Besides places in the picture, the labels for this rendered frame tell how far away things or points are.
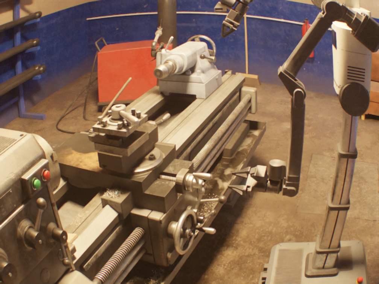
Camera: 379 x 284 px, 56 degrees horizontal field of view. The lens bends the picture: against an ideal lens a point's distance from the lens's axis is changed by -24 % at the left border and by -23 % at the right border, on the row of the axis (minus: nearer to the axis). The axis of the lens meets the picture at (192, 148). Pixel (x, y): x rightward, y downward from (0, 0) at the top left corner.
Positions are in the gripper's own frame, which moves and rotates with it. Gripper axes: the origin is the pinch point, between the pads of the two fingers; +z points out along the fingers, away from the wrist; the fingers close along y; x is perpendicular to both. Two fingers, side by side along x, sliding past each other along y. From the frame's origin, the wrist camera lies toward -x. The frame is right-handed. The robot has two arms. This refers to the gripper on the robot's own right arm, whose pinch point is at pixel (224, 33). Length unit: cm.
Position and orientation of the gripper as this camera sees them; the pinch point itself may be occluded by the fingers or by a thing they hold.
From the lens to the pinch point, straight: 196.6
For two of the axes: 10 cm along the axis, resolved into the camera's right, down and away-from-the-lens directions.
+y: -2.0, 4.3, -8.8
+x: 8.6, 5.0, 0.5
